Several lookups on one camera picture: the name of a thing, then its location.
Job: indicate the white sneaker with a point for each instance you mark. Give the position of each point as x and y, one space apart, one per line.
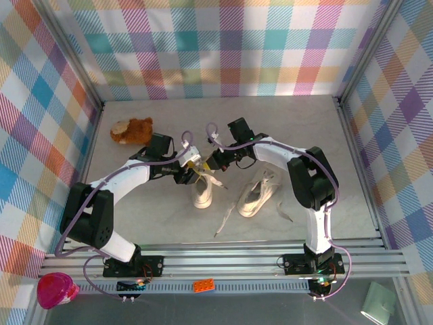
223 221
216 183

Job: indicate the brown plush monkey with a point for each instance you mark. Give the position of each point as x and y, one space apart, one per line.
133 132

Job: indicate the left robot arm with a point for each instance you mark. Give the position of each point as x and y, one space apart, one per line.
118 176

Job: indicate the aluminium corner post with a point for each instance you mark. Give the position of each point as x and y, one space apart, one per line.
367 50
67 50

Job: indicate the aluminium side rail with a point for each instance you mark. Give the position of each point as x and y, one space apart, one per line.
97 118
347 135

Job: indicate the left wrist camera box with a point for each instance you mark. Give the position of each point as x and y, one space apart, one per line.
189 155

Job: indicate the black round circuit board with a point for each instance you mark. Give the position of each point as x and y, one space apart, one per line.
321 287

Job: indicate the orange toy brick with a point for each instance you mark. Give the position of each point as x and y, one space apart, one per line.
204 285

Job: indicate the pink plastic bowl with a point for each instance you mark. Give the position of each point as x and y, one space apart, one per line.
55 291

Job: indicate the aluminium rail frame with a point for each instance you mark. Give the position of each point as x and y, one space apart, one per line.
220 262

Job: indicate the blue green circuit board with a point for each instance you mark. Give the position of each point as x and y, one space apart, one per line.
130 286

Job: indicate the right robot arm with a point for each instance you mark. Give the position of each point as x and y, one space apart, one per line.
277 152

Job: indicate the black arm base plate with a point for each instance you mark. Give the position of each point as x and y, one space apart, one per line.
294 264
152 265

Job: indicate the pale green pad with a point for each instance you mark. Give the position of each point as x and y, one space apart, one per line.
379 303

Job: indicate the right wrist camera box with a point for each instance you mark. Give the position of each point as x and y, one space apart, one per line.
214 137

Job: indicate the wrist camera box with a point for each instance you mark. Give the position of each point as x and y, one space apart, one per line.
214 137
189 155

